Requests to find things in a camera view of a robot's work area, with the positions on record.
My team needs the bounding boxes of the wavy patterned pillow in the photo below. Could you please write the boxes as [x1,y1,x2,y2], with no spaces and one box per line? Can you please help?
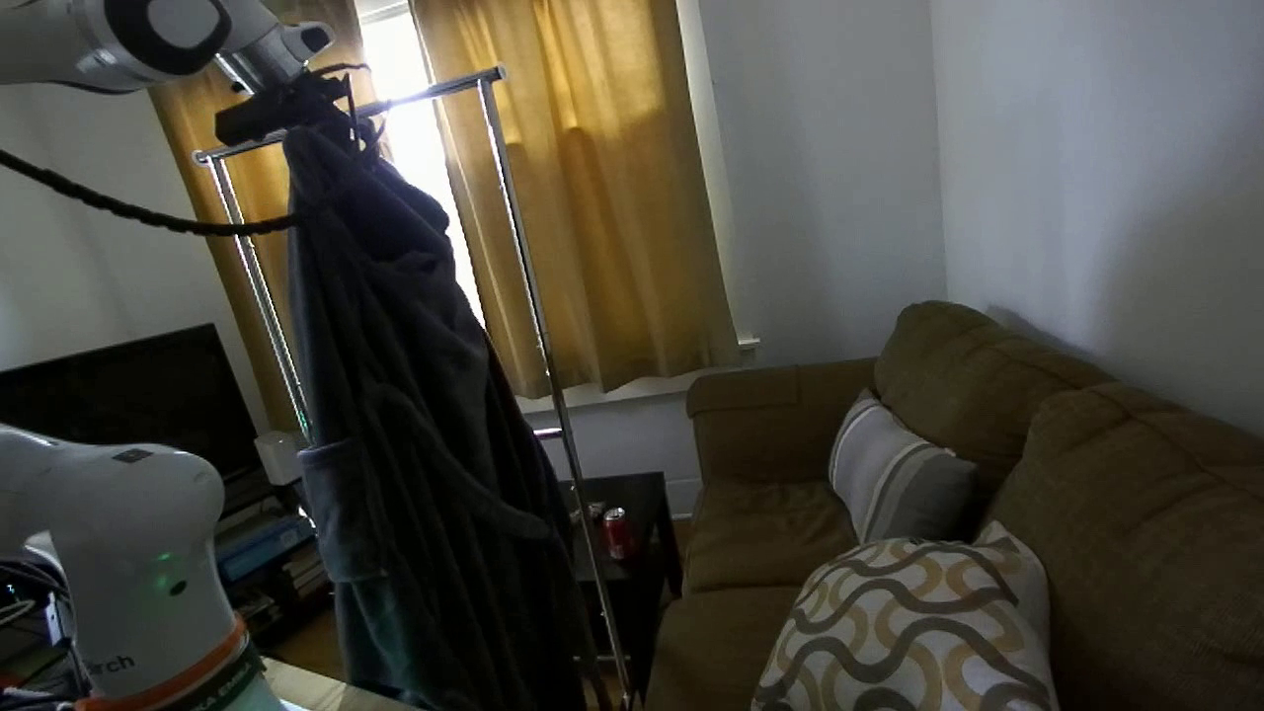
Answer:
[750,520,1061,711]

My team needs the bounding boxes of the black side table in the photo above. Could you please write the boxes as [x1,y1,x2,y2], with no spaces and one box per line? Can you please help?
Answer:
[557,471,685,704]

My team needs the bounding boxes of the brown sofa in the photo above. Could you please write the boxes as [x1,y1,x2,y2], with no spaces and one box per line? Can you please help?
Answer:
[644,300,1264,711]

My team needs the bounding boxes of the media shelf with books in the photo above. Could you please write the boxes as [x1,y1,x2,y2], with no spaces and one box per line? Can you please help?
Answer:
[209,472,335,638]

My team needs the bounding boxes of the metal clothes rack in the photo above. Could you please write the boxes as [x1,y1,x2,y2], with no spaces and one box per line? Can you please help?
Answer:
[192,65,639,711]

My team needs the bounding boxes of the small white box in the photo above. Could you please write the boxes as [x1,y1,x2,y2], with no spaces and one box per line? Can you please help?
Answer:
[254,429,304,486]

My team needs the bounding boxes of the gray robe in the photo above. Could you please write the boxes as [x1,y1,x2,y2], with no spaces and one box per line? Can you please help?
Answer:
[282,124,605,711]

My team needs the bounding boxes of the black television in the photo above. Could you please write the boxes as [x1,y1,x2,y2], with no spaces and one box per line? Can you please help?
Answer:
[0,322,264,487]

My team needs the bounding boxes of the yellow curtain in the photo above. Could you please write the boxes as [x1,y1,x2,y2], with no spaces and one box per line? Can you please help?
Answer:
[409,0,742,401]
[148,0,368,435]

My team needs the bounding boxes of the striped gray pillow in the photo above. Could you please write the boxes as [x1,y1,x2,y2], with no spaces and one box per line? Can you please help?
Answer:
[828,387,981,546]

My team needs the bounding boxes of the window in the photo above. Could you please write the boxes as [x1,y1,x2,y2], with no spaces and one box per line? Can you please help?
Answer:
[354,0,487,327]

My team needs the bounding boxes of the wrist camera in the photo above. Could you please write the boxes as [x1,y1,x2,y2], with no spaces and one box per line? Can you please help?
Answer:
[214,91,297,148]

